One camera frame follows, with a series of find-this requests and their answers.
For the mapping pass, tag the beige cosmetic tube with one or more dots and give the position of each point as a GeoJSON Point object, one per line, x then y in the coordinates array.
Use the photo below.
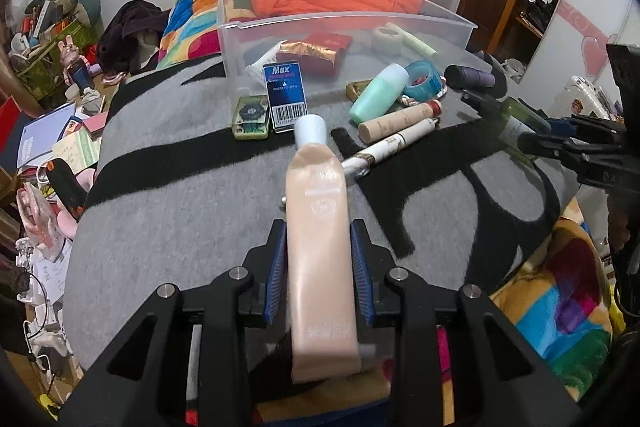
{"type": "Point", "coordinates": [321, 299]}

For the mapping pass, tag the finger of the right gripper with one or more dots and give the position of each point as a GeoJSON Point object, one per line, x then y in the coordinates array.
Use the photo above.
{"type": "Point", "coordinates": [588, 161]}
{"type": "Point", "coordinates": [585, 128]}

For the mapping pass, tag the green glass bottle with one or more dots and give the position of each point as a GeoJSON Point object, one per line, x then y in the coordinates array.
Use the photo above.
{"type": "Point", "coordinates": [509, 119]}

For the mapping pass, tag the light green tube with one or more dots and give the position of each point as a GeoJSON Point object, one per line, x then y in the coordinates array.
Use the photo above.
{"type": "Point", "coordinates": [412, 41]}

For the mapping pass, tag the rabbit figurine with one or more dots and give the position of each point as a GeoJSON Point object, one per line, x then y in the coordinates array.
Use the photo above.
{"type": "Point", "coordinates": [75, 67]}

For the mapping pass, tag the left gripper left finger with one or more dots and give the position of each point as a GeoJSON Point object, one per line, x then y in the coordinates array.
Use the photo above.
{"type": "Point", "coordinates": [267, 267]}

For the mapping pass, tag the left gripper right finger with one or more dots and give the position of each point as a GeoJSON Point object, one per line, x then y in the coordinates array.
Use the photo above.
{"type": "Point", "coordinates": [376, 302]}

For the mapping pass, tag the red tea packet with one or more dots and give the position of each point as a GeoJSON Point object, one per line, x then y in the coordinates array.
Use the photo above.
{"type": "Point", "coordinates": [321, 54]}

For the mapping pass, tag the clear plastic bin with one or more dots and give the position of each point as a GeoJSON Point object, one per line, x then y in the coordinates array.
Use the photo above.
{"type": "Point", "coordinates": [244, 37]}

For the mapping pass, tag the blue Max staples box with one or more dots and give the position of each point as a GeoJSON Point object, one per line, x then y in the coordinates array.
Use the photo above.
{"type": "Point", "coordinates": [286, 95]}

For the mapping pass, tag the dark purple clothing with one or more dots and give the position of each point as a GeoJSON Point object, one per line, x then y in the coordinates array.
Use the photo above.
{"type": "Point", "coordinates": [119, 48]}

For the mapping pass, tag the purple spray bottle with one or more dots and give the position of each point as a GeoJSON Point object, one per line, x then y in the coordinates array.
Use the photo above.
{"type": "Point", "coordinates": [468, 78]}

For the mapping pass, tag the small green tin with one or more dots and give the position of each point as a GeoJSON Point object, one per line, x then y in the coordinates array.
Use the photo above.
{"type": "Point", "coordinates": [251, 120]}

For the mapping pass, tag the mint green bottle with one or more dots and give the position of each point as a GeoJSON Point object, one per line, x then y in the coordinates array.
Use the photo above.
{"type": "Point", "coordinates": [380, 95]}

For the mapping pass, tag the green cluttered storage box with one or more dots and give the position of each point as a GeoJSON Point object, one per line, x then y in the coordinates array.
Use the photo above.
{"type": "Point", "coordinates": [34, 53]}

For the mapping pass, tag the white pen-shaped tube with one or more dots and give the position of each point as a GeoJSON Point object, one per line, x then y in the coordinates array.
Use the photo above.
{"type": "Point", "coordinates": [359, 164]}

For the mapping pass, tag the blue notebook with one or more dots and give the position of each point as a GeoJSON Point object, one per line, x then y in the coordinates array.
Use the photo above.
{"type": "Point", "coordinates": [38, 137]}

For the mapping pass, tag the grey black blanket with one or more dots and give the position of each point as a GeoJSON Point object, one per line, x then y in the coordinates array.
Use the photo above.
{"type": "Point", "coordinates": [178, 200]}

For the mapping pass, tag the white tube in bin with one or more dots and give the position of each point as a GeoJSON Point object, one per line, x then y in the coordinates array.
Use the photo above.
{"type": "Point", "coordinates": [255, 69]}

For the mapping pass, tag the white tape roll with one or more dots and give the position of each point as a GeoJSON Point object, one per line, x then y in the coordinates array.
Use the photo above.
{"type": "Point", "coordinates": [387, 41]}

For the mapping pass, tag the beige red-capped tube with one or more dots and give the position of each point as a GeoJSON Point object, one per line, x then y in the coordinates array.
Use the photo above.
{"type": "Point", "coordinates": [380, 128]}

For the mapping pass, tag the person's right hand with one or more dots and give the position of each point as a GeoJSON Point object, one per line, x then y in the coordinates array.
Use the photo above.
{"type": "Point", "coordinates": [618, 234]}

